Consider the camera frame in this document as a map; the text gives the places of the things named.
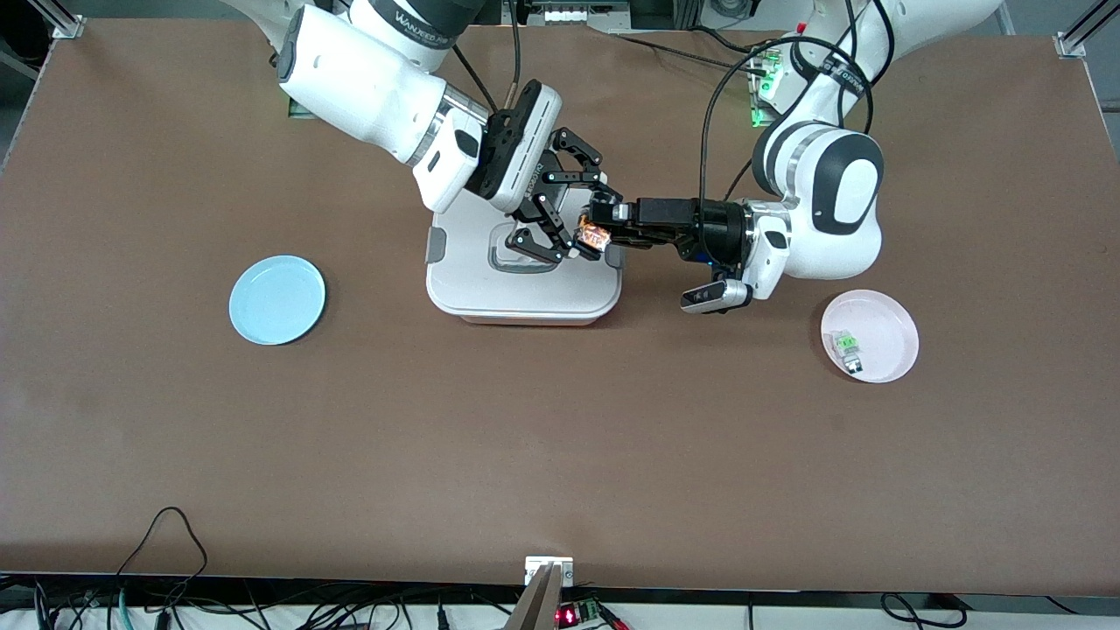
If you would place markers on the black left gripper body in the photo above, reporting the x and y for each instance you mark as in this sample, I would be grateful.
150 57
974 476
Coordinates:
719 229

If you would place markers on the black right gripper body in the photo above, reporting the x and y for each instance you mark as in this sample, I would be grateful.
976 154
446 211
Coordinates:
541 186

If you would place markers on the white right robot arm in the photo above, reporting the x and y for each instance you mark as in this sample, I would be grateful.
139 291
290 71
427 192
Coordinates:
367 79

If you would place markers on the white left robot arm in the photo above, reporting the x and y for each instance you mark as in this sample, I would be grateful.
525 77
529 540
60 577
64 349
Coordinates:
831 201

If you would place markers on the white lunch box grey clips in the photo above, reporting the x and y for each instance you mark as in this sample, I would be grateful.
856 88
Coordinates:
490 297

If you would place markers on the white power strip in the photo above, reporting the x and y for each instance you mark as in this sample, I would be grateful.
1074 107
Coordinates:
569 16

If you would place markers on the small green connector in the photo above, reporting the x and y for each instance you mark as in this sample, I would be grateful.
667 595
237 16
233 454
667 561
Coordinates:
847 347

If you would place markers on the pale pink round plate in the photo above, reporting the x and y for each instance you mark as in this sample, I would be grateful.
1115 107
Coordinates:
888 337

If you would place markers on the light blue round plate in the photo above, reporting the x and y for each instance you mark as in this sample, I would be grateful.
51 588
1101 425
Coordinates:
276 302

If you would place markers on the circuit board with red display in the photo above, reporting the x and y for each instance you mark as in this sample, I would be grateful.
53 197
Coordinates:
569 615

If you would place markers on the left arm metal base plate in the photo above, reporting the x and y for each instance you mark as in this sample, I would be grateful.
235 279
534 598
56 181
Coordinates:
759 105

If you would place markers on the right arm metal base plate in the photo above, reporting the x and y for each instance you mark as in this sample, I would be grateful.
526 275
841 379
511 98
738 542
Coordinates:
297 112

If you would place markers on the small white bracket plate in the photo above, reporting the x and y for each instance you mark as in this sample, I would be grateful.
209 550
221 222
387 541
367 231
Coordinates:
534 569

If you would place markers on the grey camera stand profile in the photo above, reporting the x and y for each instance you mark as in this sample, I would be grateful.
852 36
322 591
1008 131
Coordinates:
535 608

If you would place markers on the aluminium frame post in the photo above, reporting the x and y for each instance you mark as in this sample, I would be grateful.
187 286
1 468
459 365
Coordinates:
61 22
1081 39

